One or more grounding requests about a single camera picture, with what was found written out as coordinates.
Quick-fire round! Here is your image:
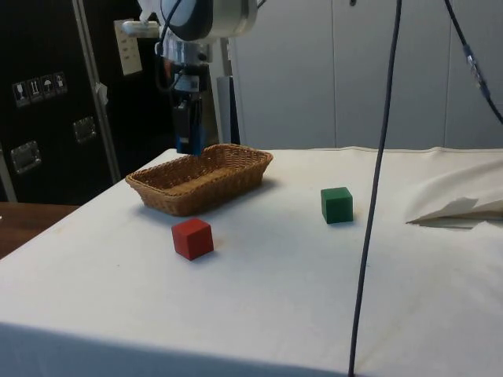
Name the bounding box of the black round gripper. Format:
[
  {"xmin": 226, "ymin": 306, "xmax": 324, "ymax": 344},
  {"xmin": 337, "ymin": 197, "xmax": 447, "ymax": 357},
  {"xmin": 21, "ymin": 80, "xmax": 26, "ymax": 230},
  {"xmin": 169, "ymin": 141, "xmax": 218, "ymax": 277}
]
[{"xmin": 168, "ymin": 61, "xmax": 212, "ymax": 157}]

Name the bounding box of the wicker basket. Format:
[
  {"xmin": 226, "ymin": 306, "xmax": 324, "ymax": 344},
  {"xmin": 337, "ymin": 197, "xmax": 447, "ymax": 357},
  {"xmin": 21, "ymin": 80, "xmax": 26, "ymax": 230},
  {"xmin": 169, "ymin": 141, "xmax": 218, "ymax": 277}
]
[{"xmin": 125, "ymin": 143, "xmax": 274, "ymax": 218}]

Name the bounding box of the red cube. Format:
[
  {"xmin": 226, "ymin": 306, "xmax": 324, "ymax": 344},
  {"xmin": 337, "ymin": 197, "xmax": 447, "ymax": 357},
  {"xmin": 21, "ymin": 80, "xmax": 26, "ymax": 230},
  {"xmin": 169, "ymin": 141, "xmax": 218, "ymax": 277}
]
[{"xmin": 171, "ymin": 218, "xmax": 215, "ymax": 262}]

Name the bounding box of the green cube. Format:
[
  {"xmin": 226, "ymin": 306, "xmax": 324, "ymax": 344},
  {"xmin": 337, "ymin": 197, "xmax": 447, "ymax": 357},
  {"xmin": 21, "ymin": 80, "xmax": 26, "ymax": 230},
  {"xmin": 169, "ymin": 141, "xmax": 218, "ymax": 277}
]
[{"xmin": 320, "ymin": 186, "xmax": 354, "ymax": 225}]

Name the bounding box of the black cabinet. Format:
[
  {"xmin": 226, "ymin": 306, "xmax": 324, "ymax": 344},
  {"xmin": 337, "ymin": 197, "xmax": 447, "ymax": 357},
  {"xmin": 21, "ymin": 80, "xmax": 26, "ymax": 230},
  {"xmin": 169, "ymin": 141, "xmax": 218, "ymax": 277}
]
[{"xmin": 0, "ymin": 0, "xmax": 241, "ymax": 206}]

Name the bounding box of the black cable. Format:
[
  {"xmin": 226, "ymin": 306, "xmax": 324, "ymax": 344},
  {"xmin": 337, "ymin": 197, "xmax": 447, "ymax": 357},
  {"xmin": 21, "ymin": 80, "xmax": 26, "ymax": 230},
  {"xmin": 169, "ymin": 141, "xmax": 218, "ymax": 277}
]
[
  {"xmin": 347, "ymin": 0, "xmax": 404, "ymax": 377},
  {"xmin": 443, "ymin": 0, "xmax": 503, "ymax": 123},
  {"xmin": 154, "ymin": 0, "xmax": 184, "ymax": 95}
]

